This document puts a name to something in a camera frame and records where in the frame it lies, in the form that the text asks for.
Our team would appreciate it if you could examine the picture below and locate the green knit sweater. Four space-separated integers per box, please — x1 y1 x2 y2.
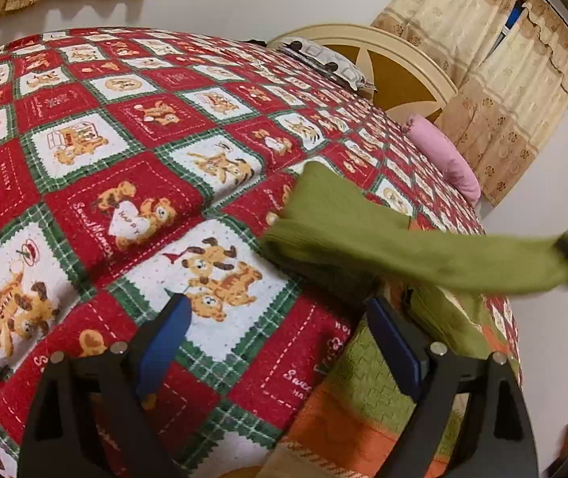
259 162 568 359

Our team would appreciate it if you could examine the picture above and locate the orange and green knitted cloth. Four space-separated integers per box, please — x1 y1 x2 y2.
259 216 524 478

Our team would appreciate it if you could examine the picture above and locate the pink pillow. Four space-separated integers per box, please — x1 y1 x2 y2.
402 114 481 205

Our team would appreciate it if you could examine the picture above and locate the cream and brown headboard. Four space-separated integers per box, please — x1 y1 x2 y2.
268 23 459 125

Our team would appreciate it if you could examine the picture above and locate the black and white patterned pillow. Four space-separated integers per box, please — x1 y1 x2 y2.
276 37 377 93

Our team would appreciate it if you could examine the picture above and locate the red teddy bear printed blanket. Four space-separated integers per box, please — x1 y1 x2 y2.
0 27 521 478

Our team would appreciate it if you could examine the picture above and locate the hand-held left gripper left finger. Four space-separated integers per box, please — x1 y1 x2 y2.
17 294 193 478

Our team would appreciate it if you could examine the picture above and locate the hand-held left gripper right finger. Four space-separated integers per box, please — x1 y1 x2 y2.
366 297 540 478

